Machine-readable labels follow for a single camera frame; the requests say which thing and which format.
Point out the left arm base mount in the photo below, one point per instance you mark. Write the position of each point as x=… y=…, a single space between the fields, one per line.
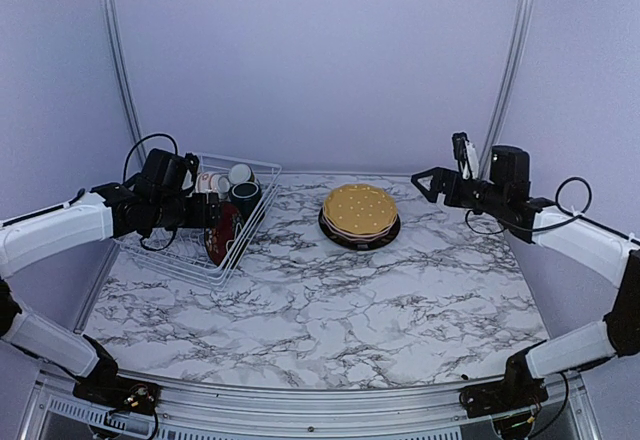
x=122 y=395

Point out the aluminium front rail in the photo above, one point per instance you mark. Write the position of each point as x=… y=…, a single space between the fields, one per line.
x=188 y=410

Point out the black rimmed cream plate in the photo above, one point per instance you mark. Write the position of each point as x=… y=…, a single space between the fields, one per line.
x=359 y=245

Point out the dark red floral plate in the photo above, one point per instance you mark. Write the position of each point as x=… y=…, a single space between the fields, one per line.
x=220 y=239

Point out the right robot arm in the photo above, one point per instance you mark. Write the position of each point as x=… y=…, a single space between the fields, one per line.
x=611 y=254

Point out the white red patterned bowl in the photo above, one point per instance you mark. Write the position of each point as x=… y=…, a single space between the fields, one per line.
x=212 y=182

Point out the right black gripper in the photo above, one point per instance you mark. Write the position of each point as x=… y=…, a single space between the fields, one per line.
x=451 y=196

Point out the pink bear plate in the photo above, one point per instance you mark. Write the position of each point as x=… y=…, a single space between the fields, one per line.
x=323 y=218

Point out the cream brown cup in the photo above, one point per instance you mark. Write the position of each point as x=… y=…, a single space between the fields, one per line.
x=240 y=173

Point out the white wire dish rack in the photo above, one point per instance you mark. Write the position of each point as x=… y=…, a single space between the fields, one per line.
x=184 y=256

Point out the yellow polka dot plate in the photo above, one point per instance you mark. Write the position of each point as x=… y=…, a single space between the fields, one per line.
x=360 y=208

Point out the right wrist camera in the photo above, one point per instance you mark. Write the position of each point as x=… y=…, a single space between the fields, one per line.
x=466 y=156

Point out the mauve polka dot plate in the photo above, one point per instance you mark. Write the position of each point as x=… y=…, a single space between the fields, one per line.
x=360 y=238

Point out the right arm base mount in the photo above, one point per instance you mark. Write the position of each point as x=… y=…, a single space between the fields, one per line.
x=502 y=396

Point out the dark green mug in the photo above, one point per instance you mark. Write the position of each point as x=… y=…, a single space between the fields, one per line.
x=245 y=197

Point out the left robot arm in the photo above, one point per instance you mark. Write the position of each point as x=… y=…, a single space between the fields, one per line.
x=30 y=238

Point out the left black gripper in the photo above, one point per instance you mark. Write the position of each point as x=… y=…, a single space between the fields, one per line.
x=198 y=218

